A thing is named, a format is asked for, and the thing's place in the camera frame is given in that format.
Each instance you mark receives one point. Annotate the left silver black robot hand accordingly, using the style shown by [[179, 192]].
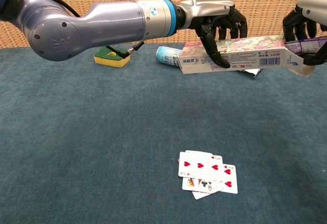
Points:
[[204, 8]]

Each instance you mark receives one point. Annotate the seven of hearts card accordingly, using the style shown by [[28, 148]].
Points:
[[231, 180]]

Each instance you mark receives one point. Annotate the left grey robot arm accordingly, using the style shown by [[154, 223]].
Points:
[[76, 27]]

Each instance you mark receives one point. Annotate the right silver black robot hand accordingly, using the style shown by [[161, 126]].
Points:
[[314, 2]]

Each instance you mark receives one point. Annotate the green yellow sponge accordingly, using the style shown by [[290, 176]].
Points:
[[110, 62]]

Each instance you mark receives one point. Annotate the three of hearts card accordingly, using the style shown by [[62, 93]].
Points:
[[201, 166]]

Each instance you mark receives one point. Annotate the purple white toothpaste tube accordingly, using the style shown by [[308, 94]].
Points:
[[306, 46]]

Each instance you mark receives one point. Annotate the light blue drink can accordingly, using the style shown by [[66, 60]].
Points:
[[166, 56]]

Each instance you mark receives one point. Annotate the clubs face playing card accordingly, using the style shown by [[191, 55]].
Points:
[[201, 184]]

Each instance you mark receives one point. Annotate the floral toothpaste carton box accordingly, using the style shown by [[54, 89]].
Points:
[[250, 55]]

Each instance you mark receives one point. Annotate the mostly hidden playing card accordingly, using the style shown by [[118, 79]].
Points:
[[199, 152], [200, 195]]

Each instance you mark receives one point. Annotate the blue felt table cover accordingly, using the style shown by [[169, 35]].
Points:
[[102, 132]]

